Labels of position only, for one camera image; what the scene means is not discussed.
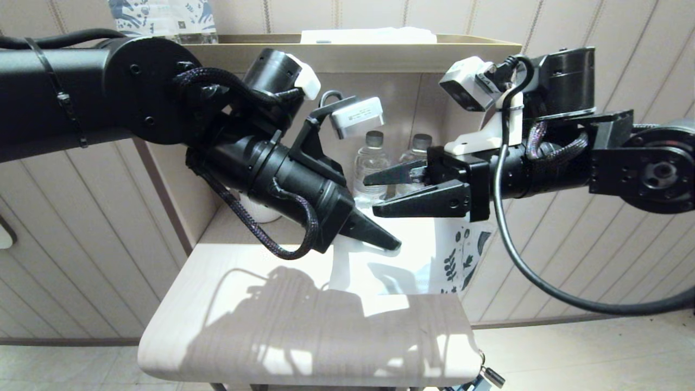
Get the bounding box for white floral zip pouch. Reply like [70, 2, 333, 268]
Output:
[328, 217, 492, 297]

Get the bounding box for clear water bottle grey cap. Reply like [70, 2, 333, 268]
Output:
[354, 130, 391, 210]
[399, 134, 434, 169]

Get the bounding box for white ribbed mug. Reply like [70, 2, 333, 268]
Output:
[239, 195, 282, 223]

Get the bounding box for beige wooden shelf unit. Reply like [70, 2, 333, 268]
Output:
[95, 34, 522, 391]

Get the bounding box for white blue packet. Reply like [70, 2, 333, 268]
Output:
[300, 27, 438, 45]

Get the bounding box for water bottle blue patterned label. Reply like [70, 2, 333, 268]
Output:
[176, 0, 219, 45]

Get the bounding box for floral pouches on top shelf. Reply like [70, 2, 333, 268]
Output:
[109, 0, 182, 39]

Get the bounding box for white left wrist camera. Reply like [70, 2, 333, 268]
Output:
[293, 97, 385, 163]

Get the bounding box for silver braided cable sleeve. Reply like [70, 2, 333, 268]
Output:
[524, 122, 590, 162]

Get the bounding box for white wall fixture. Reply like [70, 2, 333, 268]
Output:
[0, 217, 17, 249]

